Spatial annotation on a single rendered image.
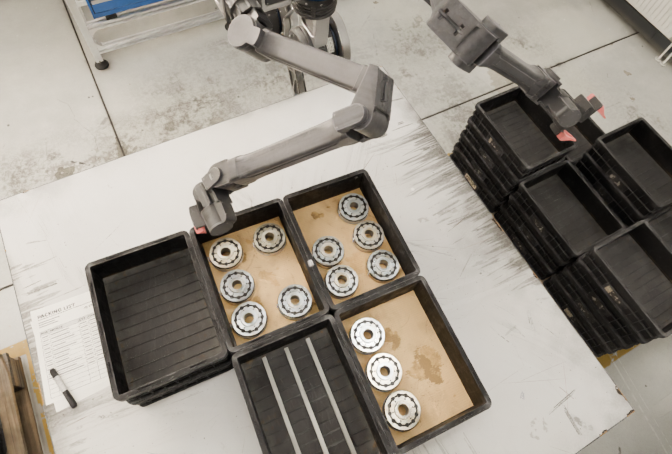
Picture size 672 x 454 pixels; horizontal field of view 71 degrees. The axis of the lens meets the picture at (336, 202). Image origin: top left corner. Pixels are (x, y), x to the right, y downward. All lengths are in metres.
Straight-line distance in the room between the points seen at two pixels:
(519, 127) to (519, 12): 1.57
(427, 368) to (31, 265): 1.32
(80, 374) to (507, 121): 2.03
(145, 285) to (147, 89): 1.74
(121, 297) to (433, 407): 0.97
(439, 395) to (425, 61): 2.30
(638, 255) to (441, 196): 0.93
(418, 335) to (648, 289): 1.15
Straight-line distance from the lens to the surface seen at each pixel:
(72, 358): 1.72
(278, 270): 1.52
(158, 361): 1.50
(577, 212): 2.48
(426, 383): 1.49
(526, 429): 1.72
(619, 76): 3.80
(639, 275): 2.35
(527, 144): 2.42
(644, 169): 2.66
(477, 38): 1.05
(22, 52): 3.55
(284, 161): 1.02
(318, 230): 1.57
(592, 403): 1.83
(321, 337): 1.46
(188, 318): 1.51
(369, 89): 0.93
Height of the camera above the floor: 2.26
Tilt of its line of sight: 62 degrees down
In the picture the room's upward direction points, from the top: 10 degrees clockwise
